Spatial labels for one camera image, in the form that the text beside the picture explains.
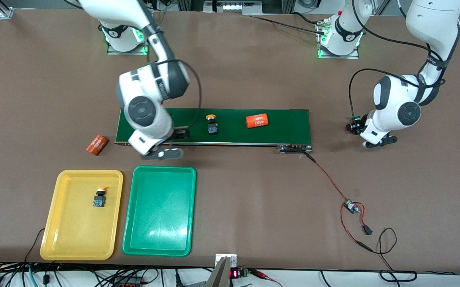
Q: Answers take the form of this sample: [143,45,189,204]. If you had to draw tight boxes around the yellow push button switch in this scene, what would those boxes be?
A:
[206,114,219,136]
[92,186,108,208]

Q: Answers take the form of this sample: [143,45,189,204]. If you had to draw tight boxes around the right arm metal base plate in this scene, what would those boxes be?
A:
[107,12,153,55]

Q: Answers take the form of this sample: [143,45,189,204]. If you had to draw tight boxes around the thin black looped cable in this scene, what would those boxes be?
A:
[374,228,417,283]

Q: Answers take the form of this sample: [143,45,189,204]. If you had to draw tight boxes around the black cable across table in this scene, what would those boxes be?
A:
[250,15,328,35]

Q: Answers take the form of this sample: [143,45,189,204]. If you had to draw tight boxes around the yellow plastic tray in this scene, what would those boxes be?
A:
[40,170,124,261]

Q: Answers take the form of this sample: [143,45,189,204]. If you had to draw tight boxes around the green plastic tray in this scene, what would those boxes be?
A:
[122,165,197,257]

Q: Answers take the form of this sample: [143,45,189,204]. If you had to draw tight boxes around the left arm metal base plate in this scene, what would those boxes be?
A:
[317,18,360,59]

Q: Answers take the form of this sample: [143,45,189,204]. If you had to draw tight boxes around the red alligator clip lead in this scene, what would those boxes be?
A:
[250,269,283,287]

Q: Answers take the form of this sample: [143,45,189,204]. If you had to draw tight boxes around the green conveyor belt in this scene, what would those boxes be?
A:
[114,107,313,154]

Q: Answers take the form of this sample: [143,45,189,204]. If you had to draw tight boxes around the metal equipment rack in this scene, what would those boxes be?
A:
[176,0,294,16]

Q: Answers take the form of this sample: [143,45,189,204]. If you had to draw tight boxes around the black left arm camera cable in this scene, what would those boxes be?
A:
[348,0,448,129]

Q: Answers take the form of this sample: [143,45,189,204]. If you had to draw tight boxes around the black red power strip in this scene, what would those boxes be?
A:
[112,277,145,287]

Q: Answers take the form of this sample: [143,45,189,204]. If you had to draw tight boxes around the orange cylinder white 4680 print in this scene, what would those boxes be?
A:
[246,113,269,129]
[86,134,108,156]

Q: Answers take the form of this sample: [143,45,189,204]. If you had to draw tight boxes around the green push button switch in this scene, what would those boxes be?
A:
[352,116,368,134]

